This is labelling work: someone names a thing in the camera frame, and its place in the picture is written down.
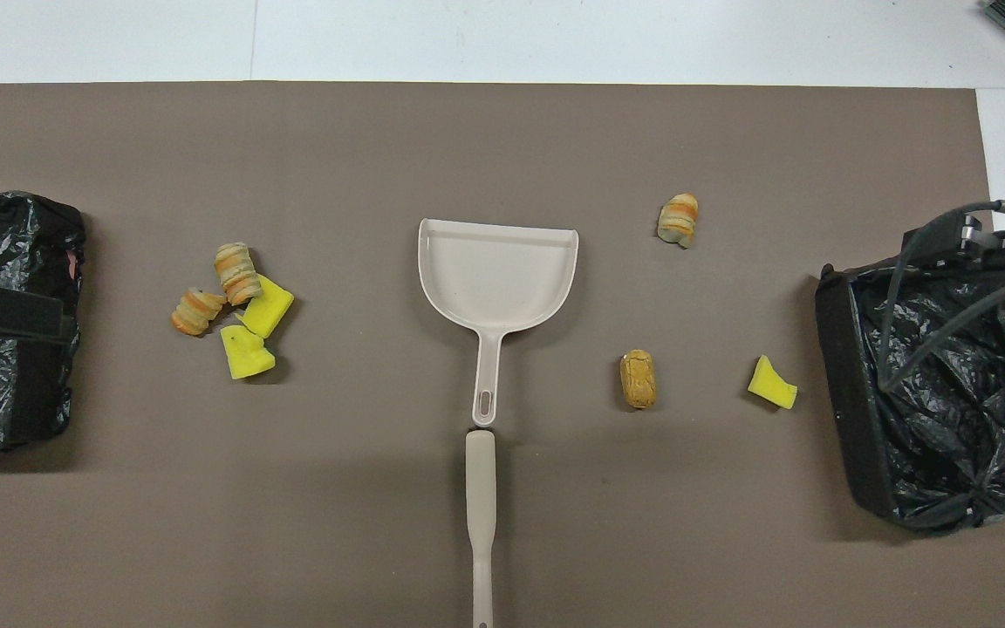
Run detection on brown paper table mat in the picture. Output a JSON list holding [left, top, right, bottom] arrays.
[[0, 81, 1005, 628]]

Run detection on yellow sponge piece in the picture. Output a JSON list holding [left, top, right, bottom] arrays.
[[220, 324, 277, 381], [748, 354, 799, 411], [236, 274, 296, 340]]

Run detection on beige hand brush black bristles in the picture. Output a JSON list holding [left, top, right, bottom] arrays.
[[465, 429, 498, 628]]

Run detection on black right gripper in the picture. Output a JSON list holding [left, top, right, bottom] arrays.
[[902, 209, 1005, 273]]

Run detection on brown bread loaf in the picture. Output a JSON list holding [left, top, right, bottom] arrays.
[[619, 349, 659, 410]]

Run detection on beige plastic dustpan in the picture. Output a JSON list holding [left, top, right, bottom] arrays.
[[418, 217, 580, 428]]

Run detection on striped orange bread roll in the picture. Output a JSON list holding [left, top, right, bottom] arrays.
[[170, 286, 228, 338], [657, 193, 700, 249], [214, 242, 263, 307]]

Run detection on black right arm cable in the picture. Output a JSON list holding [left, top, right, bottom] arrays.
[[879, 201, 1005, 392]]

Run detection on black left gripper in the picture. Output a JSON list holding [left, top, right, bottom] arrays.
[[0, 286, 74, 343]]

